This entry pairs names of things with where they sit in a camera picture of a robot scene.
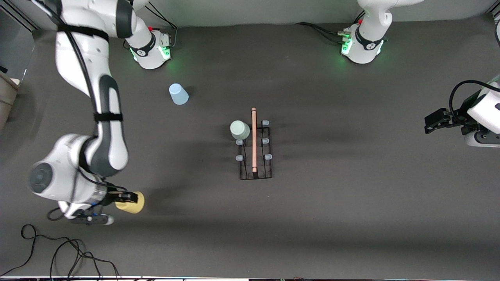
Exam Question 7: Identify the yellow plastic cup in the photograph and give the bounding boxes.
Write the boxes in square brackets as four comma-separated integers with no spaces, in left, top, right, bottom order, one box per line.
[115,191,145,214]

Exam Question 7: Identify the pale green plastic cup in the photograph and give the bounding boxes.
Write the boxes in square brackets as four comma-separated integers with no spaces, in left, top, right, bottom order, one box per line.
[230,120,250,140]

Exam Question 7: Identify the black wire cup holder rack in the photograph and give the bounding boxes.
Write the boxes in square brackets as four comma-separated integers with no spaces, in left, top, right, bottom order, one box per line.
[234,108,273,180]

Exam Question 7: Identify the light blue plastic cup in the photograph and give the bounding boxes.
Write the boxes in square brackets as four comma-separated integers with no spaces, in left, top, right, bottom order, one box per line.
[169,83,189,105]

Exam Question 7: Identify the dark grey table mat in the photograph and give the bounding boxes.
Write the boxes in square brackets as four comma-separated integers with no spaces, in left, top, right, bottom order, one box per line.
[0,14,500,279]

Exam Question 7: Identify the thin black loose cable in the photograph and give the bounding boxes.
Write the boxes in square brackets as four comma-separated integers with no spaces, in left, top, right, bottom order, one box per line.
[0,224,120,281]

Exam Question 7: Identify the black left arm base cables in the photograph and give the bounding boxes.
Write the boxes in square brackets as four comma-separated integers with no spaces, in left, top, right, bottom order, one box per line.
[295,10,366,45]

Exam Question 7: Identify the black arm base cables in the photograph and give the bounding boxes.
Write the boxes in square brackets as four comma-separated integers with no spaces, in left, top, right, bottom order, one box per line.
[133,2,179,51]
[295,10,366,45]

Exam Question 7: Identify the black right arm base cables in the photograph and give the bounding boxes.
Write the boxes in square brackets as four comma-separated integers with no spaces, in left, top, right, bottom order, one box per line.
[133,2,179,51]

